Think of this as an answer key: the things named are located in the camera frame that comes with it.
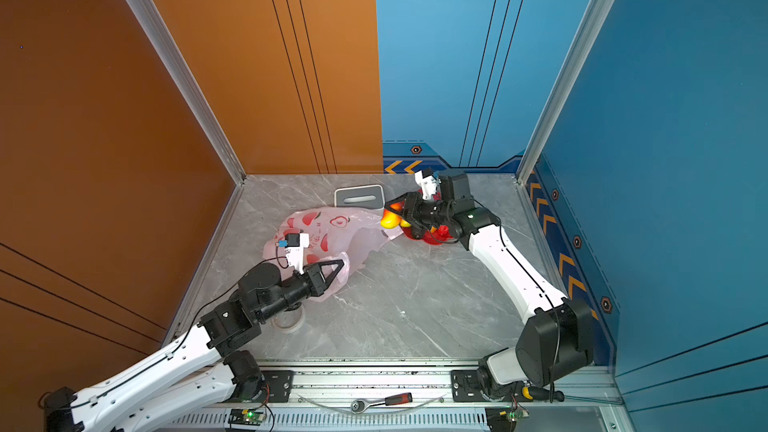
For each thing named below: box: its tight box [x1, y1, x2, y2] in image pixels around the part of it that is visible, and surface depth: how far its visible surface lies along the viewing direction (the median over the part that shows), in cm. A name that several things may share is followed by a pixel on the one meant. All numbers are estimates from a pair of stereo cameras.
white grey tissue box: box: [334, 184, 385, 216], surface depth 111 cm
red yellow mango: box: [380, 209, 402, 229], surface depth 74 cm
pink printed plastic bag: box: [264, 208, 404, 302], surface depth 91 cm
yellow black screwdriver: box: [521, 386, 565, 402], surface depth 72 cm
